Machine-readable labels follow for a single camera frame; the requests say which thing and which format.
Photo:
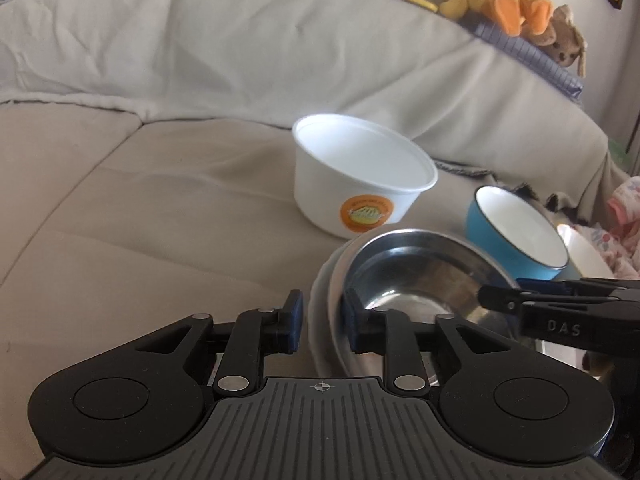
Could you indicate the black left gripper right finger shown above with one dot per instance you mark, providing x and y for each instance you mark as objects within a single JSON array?
[{"x": 389, "y": 334}]

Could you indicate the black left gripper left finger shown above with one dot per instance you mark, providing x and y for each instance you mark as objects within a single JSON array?
[{"x": 254, "y": 335}]

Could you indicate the white ceramic plate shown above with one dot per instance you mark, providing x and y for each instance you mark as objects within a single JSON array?
[{"x": 327, "y": 360}]

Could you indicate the stainless steel bowl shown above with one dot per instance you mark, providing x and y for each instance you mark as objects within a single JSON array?
[{"x": 419, "y": 272}]

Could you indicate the blue enamel bowl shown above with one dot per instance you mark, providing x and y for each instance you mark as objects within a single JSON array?
[{"x": 514, "y": 233}]

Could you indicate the white plastic round bowl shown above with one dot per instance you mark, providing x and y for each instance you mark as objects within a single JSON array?
[{"x": 352, "y": 176}]

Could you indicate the yellow rimmed blue plate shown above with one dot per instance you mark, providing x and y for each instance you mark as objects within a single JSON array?
[{"x": 583, "y": 259}]

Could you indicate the pink patterned baby cloth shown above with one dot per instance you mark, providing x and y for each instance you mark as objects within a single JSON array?
[{"x": 618, "y": 245}]

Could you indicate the beige sofa cover cloth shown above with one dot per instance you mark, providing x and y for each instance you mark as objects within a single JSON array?
[{"x": 147, "y": 158}]

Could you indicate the purple striped cushion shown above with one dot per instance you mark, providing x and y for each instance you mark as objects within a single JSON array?
[{"x": 525, "y": 53}]

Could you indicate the brown plush toy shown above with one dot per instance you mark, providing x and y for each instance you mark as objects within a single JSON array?
[{"x": 562, "y": 41}]

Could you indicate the yellow orange plush duck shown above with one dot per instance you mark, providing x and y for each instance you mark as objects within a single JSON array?
[{"x": 510, "y": 15}]

